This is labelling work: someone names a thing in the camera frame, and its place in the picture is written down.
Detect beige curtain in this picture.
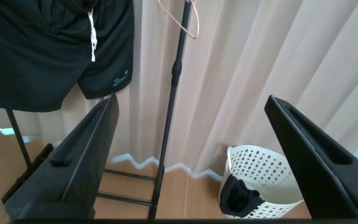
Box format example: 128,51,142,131
0,0,358,183

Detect heap of clothes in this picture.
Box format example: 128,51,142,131
219,174,265,218

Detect pink clothes hanger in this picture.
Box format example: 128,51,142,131
157,0,200,40

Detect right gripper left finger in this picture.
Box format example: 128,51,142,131
4,93,120,220

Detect white laundry basket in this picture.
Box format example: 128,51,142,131
218,144,305,220

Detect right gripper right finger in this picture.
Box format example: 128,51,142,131
264,95,358,218

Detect black shorts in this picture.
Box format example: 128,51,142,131
0,0,135,113

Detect black clothes rack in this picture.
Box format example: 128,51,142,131
1,0,193,220

